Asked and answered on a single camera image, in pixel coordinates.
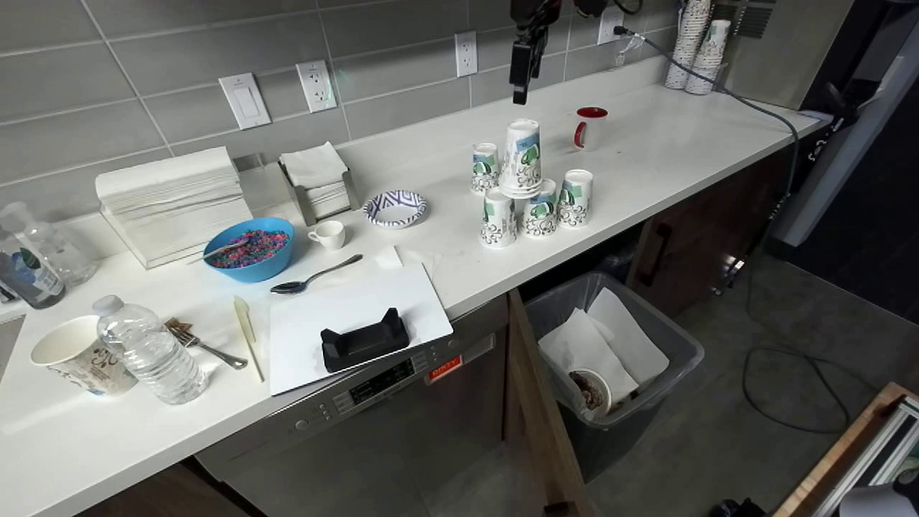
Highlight black power cable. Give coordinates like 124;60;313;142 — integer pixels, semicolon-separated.
610;24;807;225

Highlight large patterned paper cup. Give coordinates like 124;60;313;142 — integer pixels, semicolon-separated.
29;314;141;401

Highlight dark metal spoon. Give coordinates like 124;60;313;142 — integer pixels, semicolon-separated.
266;251;366;300

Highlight clear plastic water bottle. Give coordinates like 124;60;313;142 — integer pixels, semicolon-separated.
89;293;221;409

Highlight white paper towel stack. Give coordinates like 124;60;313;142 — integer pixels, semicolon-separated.
91;144;257;273

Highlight white mug red inside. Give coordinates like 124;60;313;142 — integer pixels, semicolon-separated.
570;103;610;155

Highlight wooden frame furniture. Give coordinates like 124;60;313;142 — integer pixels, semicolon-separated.
768;379;919;517

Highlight metal fork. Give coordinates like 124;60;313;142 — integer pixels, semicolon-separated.
162;317;251;373

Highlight discarded paper cup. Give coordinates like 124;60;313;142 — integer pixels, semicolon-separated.
564;366;618;419

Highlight dark brown cabinet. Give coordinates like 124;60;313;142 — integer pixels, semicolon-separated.
610;134;826;319

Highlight tall stack paper cups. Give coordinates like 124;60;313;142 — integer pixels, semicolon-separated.
664;0;714;95

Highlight white wall outlet with plug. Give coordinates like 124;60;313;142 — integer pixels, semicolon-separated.
593;4;630;50

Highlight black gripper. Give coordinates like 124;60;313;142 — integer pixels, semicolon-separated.
507;0;567;106

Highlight white cutting board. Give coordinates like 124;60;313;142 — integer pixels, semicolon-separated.
264;244;457;401

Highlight black floor cable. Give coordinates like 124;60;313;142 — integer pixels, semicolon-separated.
738;251;856;441

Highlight white paper in bin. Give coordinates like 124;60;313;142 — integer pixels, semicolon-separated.
534;286;675;412

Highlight white napkin stack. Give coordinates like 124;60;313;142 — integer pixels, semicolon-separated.
274;138;355;230

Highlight clear container blue label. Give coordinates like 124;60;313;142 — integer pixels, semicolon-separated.
0;202;68;314

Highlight grey trash bin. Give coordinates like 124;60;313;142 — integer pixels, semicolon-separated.
521;269;708;483

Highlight grey dishwasher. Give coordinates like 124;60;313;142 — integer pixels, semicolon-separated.
193;293;514;517

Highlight white light switch plate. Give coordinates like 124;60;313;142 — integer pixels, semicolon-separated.
214;72;274;134

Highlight small white cup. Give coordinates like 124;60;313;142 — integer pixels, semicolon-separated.
303;218;346;253

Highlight short stack paper cups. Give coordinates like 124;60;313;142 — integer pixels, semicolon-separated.
684;19;735;98

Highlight blue patterned paper bowl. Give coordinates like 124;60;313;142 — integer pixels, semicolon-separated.
362;188;431;233

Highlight black plastic holder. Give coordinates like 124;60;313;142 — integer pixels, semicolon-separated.
319;306;414;378

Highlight pale wooden knife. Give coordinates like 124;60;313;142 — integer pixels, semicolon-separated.
233;293;269;388

